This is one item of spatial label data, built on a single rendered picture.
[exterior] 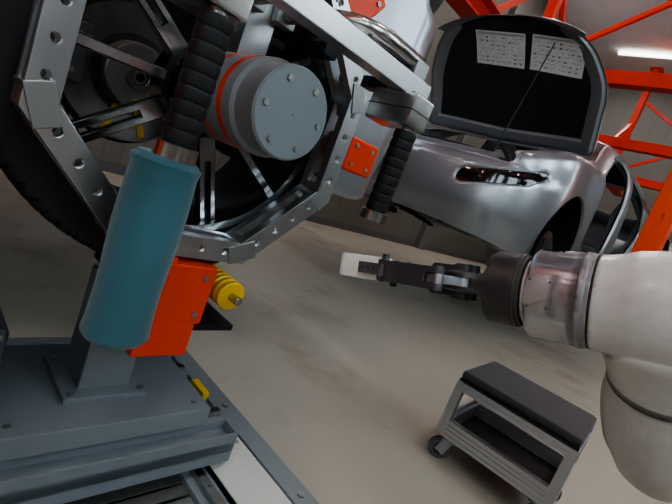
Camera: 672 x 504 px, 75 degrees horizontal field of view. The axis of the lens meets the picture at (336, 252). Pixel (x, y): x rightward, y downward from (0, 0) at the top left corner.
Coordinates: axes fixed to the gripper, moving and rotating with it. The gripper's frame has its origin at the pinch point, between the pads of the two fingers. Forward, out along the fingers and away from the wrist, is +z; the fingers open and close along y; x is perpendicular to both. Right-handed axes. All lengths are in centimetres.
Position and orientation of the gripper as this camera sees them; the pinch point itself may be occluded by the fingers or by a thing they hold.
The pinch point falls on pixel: (364, 266)
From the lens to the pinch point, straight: 57.0
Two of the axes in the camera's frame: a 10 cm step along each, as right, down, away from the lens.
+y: -6.1, -1.0, -7.9
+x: -1.4, 9.9, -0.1
